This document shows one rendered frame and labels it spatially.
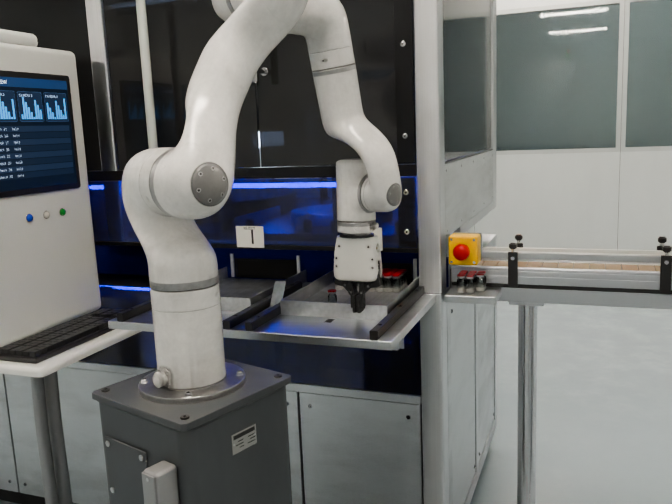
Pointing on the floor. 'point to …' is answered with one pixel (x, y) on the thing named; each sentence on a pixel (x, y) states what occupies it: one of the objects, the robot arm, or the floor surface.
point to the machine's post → (432, 245)
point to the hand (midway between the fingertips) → (358, 302)
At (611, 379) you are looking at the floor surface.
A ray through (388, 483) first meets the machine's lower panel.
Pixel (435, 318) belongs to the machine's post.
